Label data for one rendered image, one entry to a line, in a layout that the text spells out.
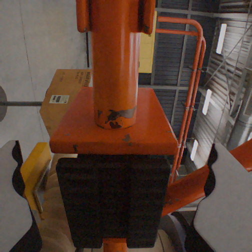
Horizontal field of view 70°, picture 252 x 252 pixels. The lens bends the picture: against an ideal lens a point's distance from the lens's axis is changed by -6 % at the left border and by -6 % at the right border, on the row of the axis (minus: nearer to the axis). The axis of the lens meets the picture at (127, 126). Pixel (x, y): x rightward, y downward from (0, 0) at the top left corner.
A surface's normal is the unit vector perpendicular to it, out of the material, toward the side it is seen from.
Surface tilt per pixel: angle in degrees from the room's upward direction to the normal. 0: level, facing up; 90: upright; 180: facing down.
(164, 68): 90
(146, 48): 90
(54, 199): 103
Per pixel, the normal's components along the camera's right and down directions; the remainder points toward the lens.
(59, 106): 0.04, -0.65
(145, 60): 0.03, 0.51
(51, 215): -0.15, -0.57
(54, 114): 0.02, 0.76
